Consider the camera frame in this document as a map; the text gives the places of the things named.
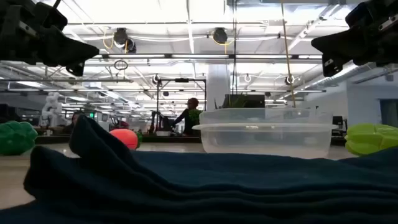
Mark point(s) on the black background robot arm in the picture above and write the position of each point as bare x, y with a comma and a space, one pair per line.
158, 123

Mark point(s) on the long ceiling light bar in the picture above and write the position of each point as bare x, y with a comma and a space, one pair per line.
199, 56

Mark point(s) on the black monitor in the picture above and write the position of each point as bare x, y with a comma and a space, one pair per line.
252, 101

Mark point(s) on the standing person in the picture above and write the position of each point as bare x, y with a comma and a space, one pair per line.
189, 119

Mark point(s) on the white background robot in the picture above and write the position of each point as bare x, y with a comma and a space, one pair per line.
51, 109

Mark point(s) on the spiky green plant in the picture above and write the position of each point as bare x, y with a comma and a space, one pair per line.
234, 102

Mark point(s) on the clear plastic tupperware container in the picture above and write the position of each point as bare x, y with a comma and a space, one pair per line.
264, 137

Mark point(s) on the black office chair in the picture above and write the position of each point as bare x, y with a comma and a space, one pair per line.
339, 123

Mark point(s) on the lime green toy vegetable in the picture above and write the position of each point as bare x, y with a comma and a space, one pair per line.
371, 138

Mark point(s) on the seated person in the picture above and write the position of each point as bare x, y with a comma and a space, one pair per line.
74, 123

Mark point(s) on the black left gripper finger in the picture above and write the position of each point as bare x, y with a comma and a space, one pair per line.
77, 69
68, 49

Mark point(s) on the dark green toy vegetable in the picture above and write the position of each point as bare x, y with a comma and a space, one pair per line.
17, 138

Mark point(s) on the black metal frame rig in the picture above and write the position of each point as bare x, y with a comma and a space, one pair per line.
182, 80

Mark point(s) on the red toy strawberry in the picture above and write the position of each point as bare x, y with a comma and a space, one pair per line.
124, 138

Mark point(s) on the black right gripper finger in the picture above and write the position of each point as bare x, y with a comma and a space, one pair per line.
330, 67
342, 45

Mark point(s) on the dark blue cloth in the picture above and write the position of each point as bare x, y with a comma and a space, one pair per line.
199, 186

